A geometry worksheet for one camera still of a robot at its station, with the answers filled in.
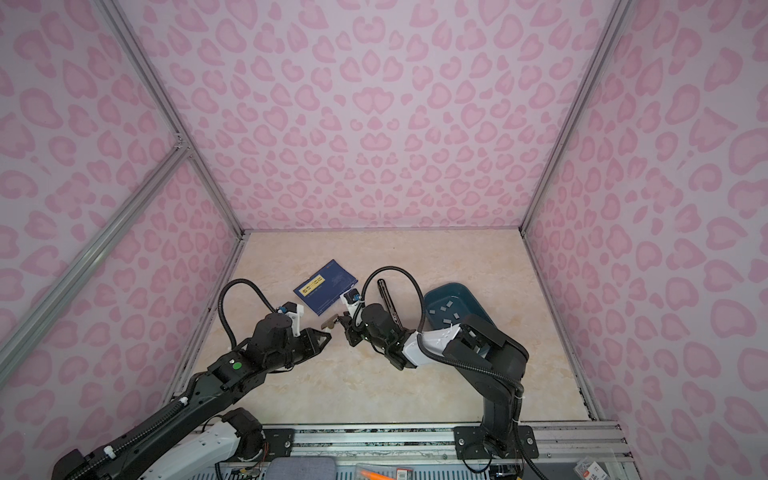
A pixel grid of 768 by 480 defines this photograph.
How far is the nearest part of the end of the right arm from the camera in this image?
685mm

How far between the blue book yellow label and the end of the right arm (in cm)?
23

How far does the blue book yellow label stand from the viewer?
39.7 inches
